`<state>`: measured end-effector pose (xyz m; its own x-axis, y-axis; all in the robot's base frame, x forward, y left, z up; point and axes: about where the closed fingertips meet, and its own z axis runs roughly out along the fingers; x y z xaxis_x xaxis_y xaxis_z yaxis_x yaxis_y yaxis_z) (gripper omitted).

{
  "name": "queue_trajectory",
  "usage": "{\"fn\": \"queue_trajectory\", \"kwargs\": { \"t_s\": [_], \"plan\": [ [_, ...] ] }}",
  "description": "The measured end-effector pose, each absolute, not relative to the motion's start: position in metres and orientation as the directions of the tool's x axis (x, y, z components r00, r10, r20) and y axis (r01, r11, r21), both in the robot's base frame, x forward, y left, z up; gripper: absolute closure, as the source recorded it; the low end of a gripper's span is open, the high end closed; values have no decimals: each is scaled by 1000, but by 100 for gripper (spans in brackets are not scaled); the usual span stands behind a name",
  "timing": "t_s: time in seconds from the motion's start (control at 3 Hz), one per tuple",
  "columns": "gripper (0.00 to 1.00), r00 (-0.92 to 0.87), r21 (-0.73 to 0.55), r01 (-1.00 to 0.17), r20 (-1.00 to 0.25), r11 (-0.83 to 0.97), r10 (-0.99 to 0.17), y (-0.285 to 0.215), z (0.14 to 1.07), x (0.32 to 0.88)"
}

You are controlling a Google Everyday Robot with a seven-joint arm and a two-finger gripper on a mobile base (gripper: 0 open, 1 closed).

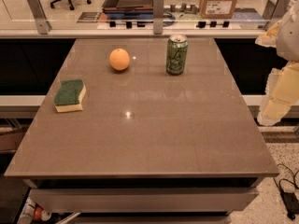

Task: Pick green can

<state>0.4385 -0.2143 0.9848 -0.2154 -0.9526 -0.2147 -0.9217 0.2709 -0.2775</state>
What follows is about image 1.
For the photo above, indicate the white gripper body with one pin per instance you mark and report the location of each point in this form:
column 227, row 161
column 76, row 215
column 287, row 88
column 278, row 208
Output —
column 289, row 37

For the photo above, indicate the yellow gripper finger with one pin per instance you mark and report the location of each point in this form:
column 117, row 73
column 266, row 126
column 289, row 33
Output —
column 281, row 93
column 268, row 39

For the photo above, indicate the green soda can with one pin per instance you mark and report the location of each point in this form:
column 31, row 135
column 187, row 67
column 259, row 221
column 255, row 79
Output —
column 177, row 47

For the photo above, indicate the cardboard box with label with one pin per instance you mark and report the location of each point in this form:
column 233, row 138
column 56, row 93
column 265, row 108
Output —
column 217, row 9

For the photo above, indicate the orange fruit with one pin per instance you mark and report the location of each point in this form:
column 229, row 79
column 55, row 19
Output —
column 119, row 59

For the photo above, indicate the green yellow sponge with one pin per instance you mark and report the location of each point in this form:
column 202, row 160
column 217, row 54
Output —
column 70, row 96

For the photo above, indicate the bottles under table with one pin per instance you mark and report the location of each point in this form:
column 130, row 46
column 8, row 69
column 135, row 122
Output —
column 32, row 212

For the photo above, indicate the right metal railing post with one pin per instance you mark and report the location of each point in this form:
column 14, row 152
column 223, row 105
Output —
column 274, row 11

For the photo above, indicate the metal railing post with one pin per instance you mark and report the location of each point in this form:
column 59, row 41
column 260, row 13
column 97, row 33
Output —
column 274, row 11
column 158, row 16
column 42, row 24

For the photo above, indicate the middle metal railing post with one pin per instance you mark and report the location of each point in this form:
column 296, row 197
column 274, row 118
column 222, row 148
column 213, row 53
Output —
column 158, row 16

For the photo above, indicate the left metal railing post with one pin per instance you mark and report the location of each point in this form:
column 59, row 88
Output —
column 42, row 24

